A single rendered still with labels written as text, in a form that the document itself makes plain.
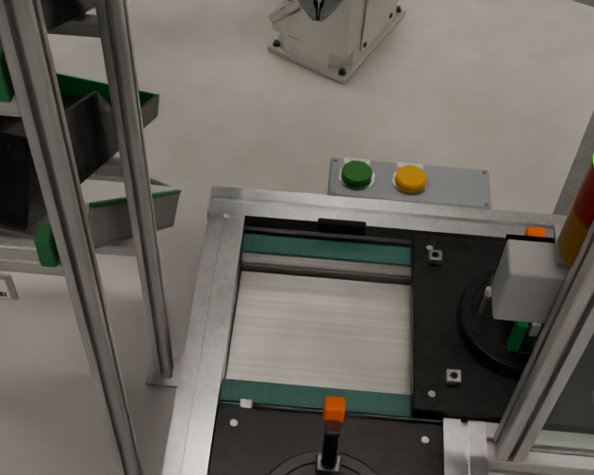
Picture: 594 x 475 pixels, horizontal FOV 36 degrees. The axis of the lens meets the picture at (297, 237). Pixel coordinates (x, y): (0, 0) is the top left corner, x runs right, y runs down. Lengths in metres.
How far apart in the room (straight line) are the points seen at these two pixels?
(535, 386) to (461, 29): 0.87
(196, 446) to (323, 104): 0.65
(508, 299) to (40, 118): 0.43
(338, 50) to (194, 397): 0.65
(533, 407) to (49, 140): 0.53
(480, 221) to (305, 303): 0.25
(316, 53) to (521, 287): 0.77
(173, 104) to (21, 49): 0.92
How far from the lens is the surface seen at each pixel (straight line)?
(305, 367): 1.08
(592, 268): 0.73
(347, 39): 1.42
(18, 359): 1.18
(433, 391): 1.01
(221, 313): 1.06
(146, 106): 0.91
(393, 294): 1.14
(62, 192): 0.61
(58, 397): 1.14
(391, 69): 1.51
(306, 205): 1.17
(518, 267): 0.78
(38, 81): 0.54
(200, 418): 1.00
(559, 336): 0.80
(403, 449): 0.98
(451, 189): 1.21
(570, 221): 0.75
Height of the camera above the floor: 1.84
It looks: 52 degrees down
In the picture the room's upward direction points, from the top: 4 degrees clockwise
